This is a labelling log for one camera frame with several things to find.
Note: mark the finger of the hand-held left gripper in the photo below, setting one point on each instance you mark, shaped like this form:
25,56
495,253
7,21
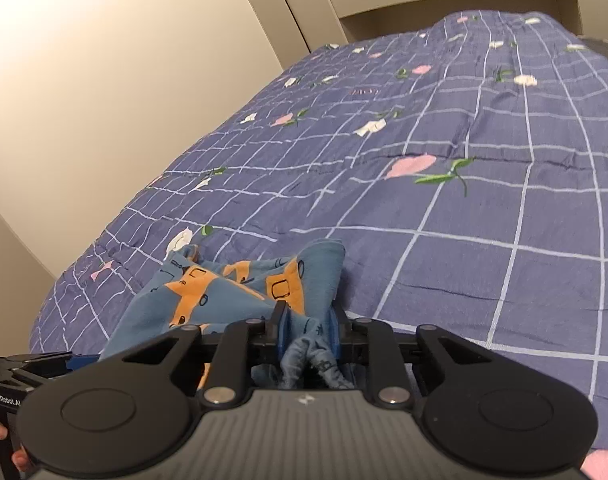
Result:
48,362

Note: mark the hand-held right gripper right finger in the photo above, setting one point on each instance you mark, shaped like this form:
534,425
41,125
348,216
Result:
335,335

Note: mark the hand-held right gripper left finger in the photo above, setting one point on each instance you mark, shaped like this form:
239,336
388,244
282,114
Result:
283,330

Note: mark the blue pants with orange print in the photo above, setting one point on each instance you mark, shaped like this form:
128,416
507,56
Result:
223,295

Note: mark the purple grid floral quilt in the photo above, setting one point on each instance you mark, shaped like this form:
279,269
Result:
384,185

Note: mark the grey quilted mattress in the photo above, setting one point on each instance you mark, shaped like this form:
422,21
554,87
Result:
606,52

